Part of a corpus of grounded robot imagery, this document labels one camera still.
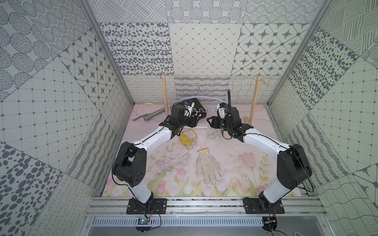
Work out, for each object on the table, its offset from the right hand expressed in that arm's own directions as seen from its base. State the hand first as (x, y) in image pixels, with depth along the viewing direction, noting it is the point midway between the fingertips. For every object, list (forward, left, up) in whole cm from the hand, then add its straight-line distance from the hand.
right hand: (210, 120), depth 88 cm
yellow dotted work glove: (-3, +14, -15) cm, 21 cm away
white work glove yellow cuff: (-20, +2, -17) cm, 26 cm away
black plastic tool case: (+4, +7, +6) cm, 10 cm away
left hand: (0, +6, +4) cm, 7 cm away
